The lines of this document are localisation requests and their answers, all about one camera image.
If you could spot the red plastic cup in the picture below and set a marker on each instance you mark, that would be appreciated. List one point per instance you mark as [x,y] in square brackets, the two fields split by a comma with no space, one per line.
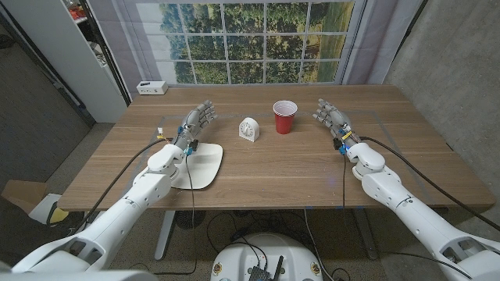
[284,123]

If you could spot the white floor panel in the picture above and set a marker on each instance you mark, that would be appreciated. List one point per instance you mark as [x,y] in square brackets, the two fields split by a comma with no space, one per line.
[41,208]

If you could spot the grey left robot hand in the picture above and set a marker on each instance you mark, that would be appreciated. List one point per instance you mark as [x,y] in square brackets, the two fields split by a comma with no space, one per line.
[193,125]

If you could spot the white power strip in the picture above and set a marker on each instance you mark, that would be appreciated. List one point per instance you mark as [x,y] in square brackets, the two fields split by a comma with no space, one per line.
[152,88]

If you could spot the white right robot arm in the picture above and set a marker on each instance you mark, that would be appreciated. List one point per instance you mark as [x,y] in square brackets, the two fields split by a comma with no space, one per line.
[410,214]

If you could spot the red shelf item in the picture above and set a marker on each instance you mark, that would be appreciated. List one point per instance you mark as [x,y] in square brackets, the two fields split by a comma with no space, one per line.
[77,11]

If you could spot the black backdrop stand pole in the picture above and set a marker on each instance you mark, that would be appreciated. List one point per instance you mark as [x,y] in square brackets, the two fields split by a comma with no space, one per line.
[410,31]

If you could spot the yellow floor item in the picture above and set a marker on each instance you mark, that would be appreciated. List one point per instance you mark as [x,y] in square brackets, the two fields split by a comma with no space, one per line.
[60,215]

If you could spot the grey table leg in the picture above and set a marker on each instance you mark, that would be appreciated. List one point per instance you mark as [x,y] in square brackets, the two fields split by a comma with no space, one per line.
[166,234]
[365,234]

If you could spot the black floor fan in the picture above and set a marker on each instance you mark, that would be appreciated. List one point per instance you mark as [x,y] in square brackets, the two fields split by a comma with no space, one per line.
[189,219]

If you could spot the brown cardboard box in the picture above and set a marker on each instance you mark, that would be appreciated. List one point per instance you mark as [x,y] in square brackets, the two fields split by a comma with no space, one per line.
[23,193]

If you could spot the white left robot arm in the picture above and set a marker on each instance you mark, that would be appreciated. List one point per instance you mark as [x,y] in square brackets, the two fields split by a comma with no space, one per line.
[117,218]

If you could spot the white paper plate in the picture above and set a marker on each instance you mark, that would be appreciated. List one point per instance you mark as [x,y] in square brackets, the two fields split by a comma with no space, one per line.
[205,164]

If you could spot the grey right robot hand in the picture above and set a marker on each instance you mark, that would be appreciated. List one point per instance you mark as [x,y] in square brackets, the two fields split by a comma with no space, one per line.
[338,121]

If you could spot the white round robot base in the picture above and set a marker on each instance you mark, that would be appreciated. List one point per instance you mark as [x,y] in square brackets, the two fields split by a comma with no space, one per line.
[234,257]

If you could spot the printed window backdrop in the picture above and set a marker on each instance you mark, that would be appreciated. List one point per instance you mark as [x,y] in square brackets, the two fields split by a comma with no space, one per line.
[246,43]

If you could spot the black antenna device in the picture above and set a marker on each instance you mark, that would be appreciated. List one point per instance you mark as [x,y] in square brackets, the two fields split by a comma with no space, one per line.
[259,274]

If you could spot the white storage cabinet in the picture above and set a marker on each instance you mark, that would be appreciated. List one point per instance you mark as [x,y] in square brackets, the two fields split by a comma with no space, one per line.
[58,47]

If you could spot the white kitchen timer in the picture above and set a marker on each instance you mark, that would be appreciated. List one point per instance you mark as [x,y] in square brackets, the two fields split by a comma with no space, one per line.
[249,130]

